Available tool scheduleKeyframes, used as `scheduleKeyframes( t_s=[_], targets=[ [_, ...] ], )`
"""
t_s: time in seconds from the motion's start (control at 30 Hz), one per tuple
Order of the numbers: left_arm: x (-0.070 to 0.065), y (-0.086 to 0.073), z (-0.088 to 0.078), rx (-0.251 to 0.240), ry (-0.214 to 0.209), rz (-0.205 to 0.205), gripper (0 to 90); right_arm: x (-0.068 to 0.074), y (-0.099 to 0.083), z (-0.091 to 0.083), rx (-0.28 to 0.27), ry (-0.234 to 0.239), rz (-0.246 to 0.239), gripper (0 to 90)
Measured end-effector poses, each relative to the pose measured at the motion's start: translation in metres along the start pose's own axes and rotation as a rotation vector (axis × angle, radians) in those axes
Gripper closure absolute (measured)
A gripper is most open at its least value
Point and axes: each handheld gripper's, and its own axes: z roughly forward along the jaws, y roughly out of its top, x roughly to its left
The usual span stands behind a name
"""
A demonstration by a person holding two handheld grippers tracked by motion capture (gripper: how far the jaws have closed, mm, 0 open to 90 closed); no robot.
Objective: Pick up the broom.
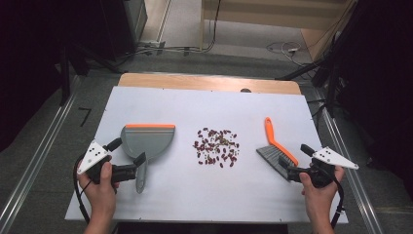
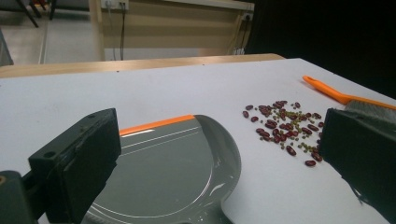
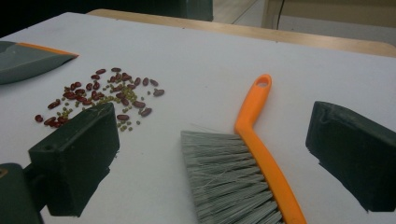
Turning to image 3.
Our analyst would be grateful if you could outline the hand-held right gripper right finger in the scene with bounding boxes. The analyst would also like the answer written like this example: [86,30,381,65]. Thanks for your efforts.
[304,100,396,213]

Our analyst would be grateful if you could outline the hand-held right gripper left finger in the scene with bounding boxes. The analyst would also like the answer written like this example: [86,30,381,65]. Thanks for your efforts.
[27,102,121,217]

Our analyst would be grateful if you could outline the orange brush with grey bristles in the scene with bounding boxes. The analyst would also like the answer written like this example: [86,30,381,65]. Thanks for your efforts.
[180,73,308,224]

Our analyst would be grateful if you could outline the pile of red and green beans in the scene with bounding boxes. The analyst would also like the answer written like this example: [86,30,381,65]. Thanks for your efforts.
[35,67,165,133]

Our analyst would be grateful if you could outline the grey dustpan with orange edge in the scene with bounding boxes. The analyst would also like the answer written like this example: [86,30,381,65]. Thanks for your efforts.
[0,40,79,86]

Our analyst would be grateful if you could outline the light wooden furniture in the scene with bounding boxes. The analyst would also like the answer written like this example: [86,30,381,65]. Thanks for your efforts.
[261,0,396,47]

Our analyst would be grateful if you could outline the dark green furniture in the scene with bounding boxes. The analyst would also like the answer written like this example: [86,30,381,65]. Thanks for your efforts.
[124,0,215,22]

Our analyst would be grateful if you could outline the black cable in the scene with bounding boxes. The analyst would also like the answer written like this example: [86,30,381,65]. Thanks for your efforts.
[276,0,287,31]

